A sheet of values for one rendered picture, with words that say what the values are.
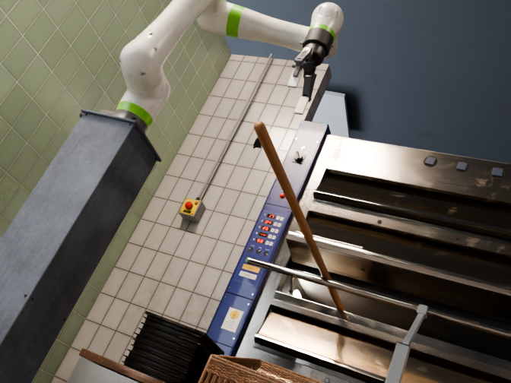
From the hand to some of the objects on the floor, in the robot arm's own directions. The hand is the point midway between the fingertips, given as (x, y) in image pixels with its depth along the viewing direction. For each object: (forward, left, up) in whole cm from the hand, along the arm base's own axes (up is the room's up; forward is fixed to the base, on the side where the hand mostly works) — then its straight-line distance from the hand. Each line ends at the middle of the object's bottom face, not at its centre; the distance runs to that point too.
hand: (296, 98), depth 177 cm
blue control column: (-25, +203, -148) cm, 252 cm away
